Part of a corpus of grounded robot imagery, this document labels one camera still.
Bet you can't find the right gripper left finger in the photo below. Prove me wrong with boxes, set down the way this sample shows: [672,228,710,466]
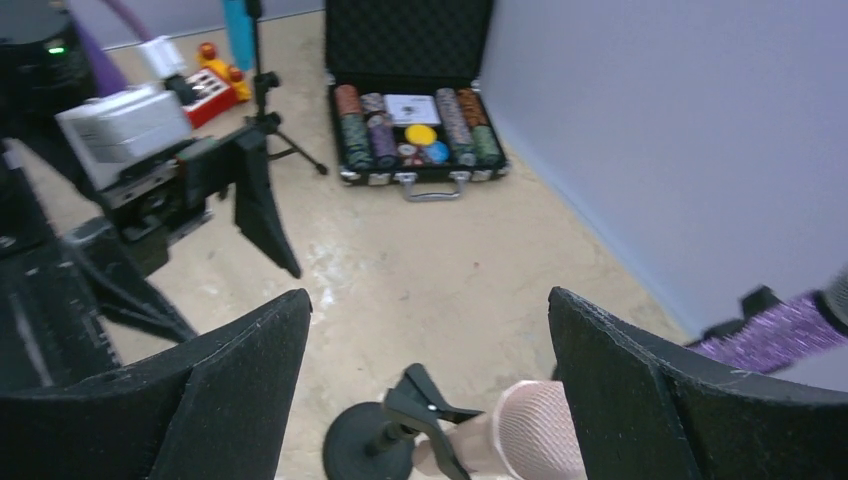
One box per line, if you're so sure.
[1,289,312,479]

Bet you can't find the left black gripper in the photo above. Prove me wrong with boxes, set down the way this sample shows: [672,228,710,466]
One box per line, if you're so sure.
[62,126,302,343]

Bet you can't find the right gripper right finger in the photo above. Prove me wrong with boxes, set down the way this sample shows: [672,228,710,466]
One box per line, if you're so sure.
[548,287,847,479]

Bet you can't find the pink microphone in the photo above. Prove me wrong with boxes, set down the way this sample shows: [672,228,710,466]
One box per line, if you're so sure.
[446,380,585,480]

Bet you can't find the purple glitter microphone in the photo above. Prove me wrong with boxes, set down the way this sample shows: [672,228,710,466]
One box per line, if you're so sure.
[685,268,847,374]

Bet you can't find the black tripod mic stand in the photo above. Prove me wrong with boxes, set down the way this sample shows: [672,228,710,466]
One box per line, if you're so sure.
[242,0,330,178]

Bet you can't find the blue microphone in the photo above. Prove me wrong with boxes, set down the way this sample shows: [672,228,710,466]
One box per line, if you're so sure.
[221,0,254,70]

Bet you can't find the black round-base mic stand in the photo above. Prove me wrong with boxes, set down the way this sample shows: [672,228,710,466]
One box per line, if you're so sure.
[702,285,781,339]

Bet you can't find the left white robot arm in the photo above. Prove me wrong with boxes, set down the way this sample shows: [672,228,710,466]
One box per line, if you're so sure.
[1,1,302,342]

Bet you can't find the orange toy vehicle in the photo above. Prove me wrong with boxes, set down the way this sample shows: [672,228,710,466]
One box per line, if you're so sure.
[183,42,253,129]

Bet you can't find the purple chip stack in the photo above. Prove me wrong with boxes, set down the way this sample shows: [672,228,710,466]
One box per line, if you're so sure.
[368,124,398,168]

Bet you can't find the yellow poker chip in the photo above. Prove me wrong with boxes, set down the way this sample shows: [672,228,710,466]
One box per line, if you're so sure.
[404,124,438,146]

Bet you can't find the white playing card deck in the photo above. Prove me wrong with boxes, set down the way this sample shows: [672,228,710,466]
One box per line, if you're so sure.
[383,94,442,127]

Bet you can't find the blue poker chip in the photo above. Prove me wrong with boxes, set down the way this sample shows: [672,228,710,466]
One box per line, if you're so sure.
[422,141,451,164]

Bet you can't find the black poker chip case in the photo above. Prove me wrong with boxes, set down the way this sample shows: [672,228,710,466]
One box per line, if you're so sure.
[324,0,511,202]

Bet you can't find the blue orange chip stack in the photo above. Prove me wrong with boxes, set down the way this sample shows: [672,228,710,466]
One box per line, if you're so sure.
[435,88,477,166]

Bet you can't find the green chip stack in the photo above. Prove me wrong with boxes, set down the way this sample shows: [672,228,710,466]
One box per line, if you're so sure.
[471,125,503,166]

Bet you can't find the orange black chip stack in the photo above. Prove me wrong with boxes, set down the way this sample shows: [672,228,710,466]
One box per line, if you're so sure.
[456,88,490,128]

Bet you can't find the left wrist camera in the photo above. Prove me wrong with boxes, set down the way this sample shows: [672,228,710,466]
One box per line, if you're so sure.
[54,34,195,193]

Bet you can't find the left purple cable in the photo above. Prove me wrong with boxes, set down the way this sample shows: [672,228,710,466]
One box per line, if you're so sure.
[71,0,156,98]

